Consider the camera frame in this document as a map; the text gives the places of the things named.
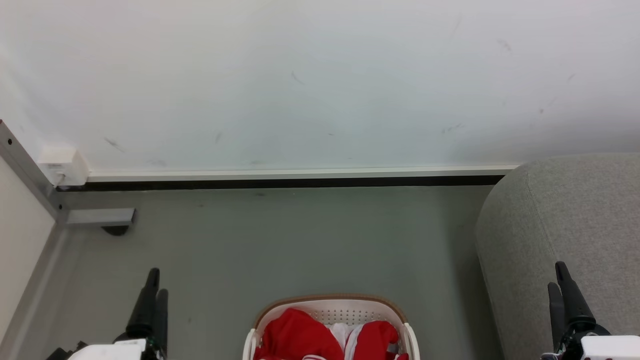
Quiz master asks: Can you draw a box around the grey metal frame rail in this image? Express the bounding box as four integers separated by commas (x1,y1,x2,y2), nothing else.
0,119,71,360

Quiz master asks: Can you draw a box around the white wall trim strip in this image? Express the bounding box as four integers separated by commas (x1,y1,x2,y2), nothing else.
86,164,522,183

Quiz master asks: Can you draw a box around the beige panel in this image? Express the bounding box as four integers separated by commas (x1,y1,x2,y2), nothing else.
0,156,57,346

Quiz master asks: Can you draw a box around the grey fabric sofa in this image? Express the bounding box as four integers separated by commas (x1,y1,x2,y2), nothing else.
474,152,640,360

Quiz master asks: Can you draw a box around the white laundry basket brown rim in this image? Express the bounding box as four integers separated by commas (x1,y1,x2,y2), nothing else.
242,293,421,360

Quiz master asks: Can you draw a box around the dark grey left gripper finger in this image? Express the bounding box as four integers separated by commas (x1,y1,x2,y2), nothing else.
152,288,169,353
125,268,161,342

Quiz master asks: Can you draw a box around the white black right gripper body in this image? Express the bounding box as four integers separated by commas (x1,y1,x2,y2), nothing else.
540,321,640,360

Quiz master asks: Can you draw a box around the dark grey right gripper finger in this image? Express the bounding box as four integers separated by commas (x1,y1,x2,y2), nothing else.
555,260,597,327
547,282,566,353

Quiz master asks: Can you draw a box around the white plastic junction box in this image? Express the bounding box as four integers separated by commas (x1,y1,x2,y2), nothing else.
37,144,90,187

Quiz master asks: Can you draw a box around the grey metal bracket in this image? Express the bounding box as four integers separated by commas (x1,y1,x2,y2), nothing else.
66,207,136,227

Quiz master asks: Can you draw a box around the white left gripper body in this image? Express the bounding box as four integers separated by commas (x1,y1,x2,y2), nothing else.
46,336,167,360

